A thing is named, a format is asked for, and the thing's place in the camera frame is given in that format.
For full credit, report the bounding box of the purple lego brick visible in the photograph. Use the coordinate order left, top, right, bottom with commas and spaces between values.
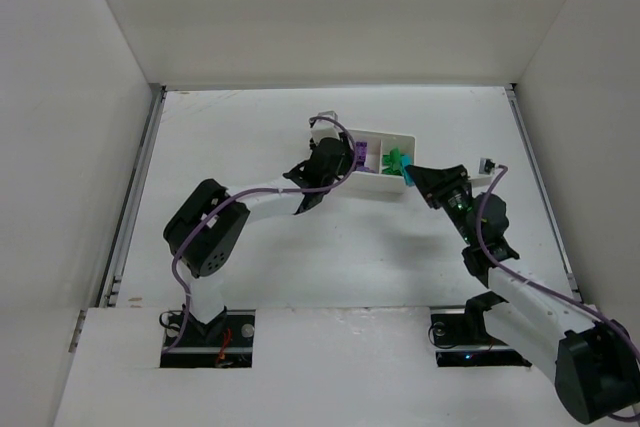
354, 141, 368, 169

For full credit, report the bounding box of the teal long lego brick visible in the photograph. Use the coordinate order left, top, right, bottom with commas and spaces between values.
401, 155, 415, 187

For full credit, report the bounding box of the green long lego brick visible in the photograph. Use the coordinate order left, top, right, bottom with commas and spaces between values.
381, 162, 405, 176

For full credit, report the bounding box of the small green lego brick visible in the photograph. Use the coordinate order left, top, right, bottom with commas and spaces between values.
382, 148, 403, 165

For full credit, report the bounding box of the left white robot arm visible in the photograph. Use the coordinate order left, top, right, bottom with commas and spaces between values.
163, 131, 356, 351

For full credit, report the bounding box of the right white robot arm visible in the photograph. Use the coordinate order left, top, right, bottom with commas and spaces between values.
406, 165, 639, 425

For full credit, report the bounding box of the white three-compartment container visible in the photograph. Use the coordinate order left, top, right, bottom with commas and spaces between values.
344, 130, 416, 194

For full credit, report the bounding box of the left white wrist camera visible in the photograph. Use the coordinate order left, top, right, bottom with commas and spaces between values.
310, 111, 340, 144

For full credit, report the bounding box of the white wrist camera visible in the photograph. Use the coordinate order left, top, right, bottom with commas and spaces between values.
471, 158, 496, 185
310, 111, 340, 144

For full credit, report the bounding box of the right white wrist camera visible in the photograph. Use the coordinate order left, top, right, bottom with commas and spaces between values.
471, 158, 496, 185

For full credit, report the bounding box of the right aluminium rail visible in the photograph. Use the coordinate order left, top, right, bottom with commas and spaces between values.
504, 83, 583, 301

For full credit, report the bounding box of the aluminium rail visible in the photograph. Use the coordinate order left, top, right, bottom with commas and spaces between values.
68, 83, 167, 353
504, 83, 583, 301

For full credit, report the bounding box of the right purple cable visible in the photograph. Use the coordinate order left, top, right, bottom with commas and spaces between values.
472, 164, 640, 422

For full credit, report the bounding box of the purple cable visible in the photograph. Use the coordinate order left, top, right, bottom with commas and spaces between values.
160, 116, 357, 356
472, 164, 640, 422

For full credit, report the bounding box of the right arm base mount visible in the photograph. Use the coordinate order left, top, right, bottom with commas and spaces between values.
428, 292, 532, 368

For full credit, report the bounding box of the left aluminium rail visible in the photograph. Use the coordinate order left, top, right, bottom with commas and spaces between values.
68, 83, 167, 353

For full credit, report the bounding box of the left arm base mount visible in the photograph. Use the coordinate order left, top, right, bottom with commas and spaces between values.
159, 309, 256, 369

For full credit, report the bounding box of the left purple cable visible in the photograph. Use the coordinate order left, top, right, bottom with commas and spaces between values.
160, 116, 357, 356

